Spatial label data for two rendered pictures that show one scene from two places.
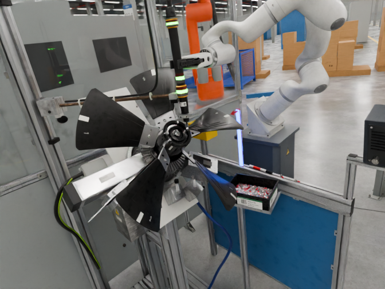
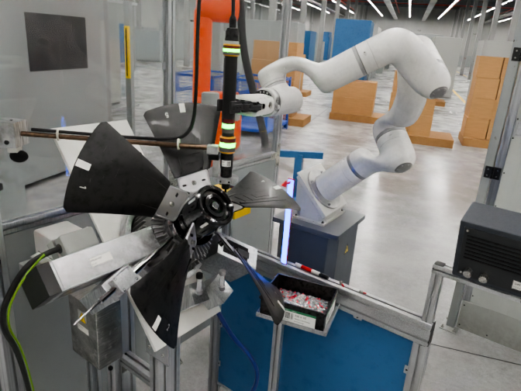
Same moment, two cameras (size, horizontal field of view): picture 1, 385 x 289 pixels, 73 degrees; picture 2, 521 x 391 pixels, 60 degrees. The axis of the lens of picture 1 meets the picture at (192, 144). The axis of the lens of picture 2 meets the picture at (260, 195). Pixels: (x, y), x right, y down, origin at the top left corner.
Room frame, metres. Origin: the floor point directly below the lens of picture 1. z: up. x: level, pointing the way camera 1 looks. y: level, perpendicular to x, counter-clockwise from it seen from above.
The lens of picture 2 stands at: (-0.16, 0.20, 1.65)
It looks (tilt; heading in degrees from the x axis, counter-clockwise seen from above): 19 degrees down; 347
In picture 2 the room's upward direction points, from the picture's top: 4 degrees clockwise
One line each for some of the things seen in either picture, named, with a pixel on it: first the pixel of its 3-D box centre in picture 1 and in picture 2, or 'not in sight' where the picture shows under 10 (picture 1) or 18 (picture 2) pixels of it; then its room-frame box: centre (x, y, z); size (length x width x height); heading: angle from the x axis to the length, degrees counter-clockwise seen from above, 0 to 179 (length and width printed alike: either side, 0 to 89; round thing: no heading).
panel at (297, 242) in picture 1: (260, 231); (298, 365); (1.21, -0.33, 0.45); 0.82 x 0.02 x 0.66; 41
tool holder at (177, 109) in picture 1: (181, 104); (222, 163); (1.05, 0.02, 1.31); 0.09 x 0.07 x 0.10; 76
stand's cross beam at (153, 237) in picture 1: (158, 240); (142, 370); (1.13, 0.26, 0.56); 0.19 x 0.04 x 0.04; 41
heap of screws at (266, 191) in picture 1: (251, 194); (299, 306); (1.05, -0.25, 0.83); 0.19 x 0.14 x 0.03; 55
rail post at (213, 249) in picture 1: (208, 212); (215, 331); (1.53, -0.05, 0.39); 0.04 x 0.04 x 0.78; 41
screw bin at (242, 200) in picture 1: (251, 191); (298, 301); (1.05, -0.25, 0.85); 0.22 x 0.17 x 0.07; 55
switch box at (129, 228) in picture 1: (126, 215); (95, 325); (1.16, 0.40, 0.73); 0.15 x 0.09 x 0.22; 41
